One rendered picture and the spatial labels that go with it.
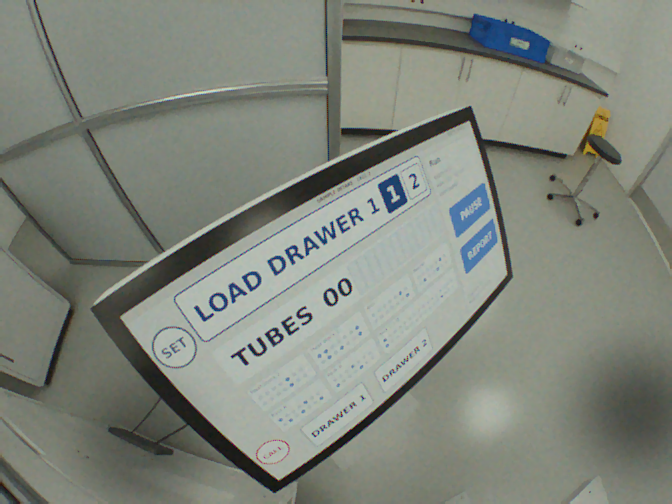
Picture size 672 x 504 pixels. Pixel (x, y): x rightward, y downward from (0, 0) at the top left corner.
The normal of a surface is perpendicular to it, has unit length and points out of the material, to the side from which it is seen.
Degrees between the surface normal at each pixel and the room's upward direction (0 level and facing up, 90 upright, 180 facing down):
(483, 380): 0
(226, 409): 50
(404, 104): 90
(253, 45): 90
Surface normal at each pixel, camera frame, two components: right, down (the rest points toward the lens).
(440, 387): 0.00, -0.58
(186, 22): -0.01, 0.82
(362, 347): 0.48, 0.11
